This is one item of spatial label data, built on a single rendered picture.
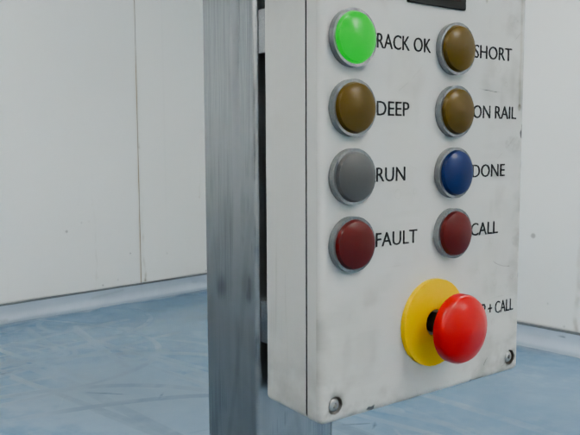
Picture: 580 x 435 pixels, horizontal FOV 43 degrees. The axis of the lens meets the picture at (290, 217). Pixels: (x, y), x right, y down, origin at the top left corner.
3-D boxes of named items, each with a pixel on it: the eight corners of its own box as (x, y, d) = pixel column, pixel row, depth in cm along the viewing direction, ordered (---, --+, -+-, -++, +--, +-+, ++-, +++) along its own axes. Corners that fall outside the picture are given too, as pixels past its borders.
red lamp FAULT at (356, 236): (378, 268, 40) (379, 217, 39) (339, 274, 38) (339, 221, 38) (368, 267, 40) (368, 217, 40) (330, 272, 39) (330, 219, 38)
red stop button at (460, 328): (494, 360, 43) (495, 292, 42) (447, 373, 40) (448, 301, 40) (435, 343, 46) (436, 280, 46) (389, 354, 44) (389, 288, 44)
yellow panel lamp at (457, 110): (477, 135, 44) (478, 87, 44) (446, 135, 42) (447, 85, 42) (467, 135, 44) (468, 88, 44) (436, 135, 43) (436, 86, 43)
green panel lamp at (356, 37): (380, 65, 39) (381, 11, 38) (340, 61, 37) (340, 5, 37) (369, 66, 39) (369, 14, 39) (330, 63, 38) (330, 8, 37)
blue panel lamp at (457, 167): (476, 195, 44) (477, 148, 44) (445, 197, 43) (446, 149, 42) (466, 194, 45) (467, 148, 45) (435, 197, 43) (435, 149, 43)
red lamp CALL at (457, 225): (475, 255, 45) (475, 209, 44) (444, 259, 43) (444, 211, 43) (464, 253, 45) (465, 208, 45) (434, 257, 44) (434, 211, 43)
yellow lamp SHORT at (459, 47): (479, 73, 43) (480, 25, 43) (447, 71, 42) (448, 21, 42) (468, 74, 44) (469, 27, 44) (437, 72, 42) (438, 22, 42)
